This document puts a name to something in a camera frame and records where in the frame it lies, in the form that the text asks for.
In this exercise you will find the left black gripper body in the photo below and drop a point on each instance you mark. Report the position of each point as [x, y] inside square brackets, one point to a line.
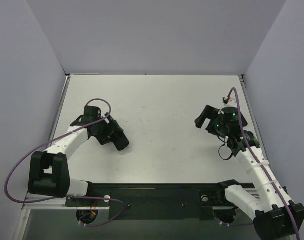
[109, 133]

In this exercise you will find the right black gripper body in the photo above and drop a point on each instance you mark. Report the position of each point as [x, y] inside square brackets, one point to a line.
[211, 122]

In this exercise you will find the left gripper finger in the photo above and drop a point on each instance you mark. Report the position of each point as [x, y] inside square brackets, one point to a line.
[119, 140]
[116, 127]

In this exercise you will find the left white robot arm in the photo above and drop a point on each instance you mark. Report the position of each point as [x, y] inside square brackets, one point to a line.
[49, 172]

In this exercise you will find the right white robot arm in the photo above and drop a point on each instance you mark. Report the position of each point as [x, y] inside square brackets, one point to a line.
[274, 214]

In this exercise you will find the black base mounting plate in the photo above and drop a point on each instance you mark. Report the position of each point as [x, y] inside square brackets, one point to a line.
[162, 201]

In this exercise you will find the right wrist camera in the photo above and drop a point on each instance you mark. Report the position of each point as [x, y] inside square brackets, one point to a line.
[229, 102]

